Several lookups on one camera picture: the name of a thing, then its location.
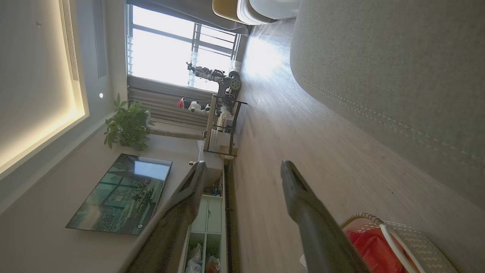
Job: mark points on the white plastic bags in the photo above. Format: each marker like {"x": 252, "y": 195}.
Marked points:
{"x": 197, "y": 261}

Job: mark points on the white and green TV cabinet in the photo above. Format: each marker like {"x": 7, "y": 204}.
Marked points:
{"x": 212, "y": 216}

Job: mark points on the yellow and grey sofa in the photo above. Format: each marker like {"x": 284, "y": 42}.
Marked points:
{"x": 379, "y": 57}

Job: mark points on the red cloth garment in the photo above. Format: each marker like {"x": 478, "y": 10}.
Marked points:
{"x": 373, "y": 250}

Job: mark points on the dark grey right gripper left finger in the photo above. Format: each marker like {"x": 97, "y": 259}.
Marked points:
{"x": 166, "y": 231}

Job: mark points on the metal frame side table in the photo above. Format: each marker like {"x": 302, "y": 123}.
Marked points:
{"x": 209, "y": 121}

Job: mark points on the plain grey curtain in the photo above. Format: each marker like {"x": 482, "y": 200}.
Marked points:
{"x": 189, "y": 13}

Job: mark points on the cardboard box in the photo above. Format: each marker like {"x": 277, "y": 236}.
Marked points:
{"x": 228, "y": 151}

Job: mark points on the white humanoid robot red hat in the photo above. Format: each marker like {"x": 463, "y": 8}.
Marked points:
{"x": 195, "y": 106}

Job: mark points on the grey wheeled robot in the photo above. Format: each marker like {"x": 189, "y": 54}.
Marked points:
{"x": 227, "y": 85}

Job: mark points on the green potted plant with pole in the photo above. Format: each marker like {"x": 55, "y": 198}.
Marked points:
{"x": 127, "y": 127}

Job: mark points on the white woven laundry basket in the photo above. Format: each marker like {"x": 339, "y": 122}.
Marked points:
{"x": 424, "y": 240}

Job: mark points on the flat screen television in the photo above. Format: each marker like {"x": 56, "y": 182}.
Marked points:
{"x": 121, "y": 193}

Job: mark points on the window with railing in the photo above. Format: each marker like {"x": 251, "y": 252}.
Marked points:
{"x": 163, "y": 53}

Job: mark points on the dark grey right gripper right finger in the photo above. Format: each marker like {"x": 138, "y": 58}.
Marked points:
{"x": 318, "y": 235}

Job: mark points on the grey pleated curtain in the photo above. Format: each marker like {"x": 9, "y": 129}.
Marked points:
{"x": 163, "y": 102}

